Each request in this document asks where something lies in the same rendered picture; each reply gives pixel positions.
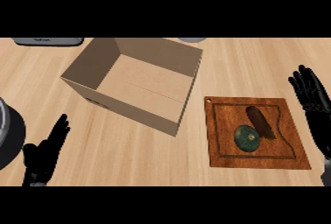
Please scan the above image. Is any grey round object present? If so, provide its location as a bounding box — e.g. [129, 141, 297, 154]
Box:
[177, 38, 208, 44]

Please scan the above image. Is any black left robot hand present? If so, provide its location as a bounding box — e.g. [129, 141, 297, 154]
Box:
[21, 113, 71, 187]

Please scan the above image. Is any dark grey flat appliance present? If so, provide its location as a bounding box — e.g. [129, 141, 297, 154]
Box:
[10, 38, 86, 47]

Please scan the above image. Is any dark brown long vegetable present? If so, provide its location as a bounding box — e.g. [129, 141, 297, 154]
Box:
[244, 105, 278, 140]

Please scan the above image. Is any brown wooden cutting board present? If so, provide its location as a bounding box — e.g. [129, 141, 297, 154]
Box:
[203, 95, 313, 171]

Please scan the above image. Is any dark green round squash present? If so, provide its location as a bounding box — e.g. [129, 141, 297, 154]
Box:
[232, 124, 263, 153]

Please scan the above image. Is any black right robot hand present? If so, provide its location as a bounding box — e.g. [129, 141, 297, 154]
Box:
[287, 64, 331, 161]

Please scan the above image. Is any open cardboard box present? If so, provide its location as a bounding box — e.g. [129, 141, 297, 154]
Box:
[59, 38, 204, 137]

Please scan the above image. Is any dark grey round pot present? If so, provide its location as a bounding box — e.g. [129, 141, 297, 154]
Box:
[0, 97, 27, 171]

